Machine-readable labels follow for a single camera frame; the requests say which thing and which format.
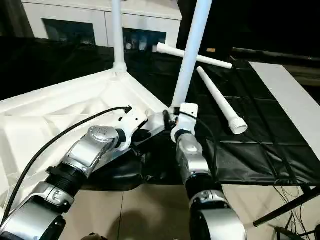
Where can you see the black cabinet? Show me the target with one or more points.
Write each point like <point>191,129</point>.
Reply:
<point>255,22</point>

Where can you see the grey curtain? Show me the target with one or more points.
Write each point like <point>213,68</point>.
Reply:
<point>10,17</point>

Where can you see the white plastic table leg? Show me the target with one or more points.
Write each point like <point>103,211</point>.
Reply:
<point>215,59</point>
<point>192,50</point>
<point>220,97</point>
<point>118,35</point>

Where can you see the white plastic table top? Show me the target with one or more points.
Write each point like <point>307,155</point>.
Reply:
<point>55,115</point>

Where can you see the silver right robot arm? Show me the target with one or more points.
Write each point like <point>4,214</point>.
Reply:
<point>192,160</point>

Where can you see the black mat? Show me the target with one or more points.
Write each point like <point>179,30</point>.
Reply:
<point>260,145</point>

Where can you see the small yellow label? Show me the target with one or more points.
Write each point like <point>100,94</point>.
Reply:
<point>211,50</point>

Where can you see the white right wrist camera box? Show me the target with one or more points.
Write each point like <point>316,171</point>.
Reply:
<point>185,120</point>

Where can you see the white sideboard with glass doors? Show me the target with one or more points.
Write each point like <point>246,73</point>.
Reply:
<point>80,20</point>

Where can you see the black metal table frame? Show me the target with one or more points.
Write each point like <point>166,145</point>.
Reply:
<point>287,207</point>

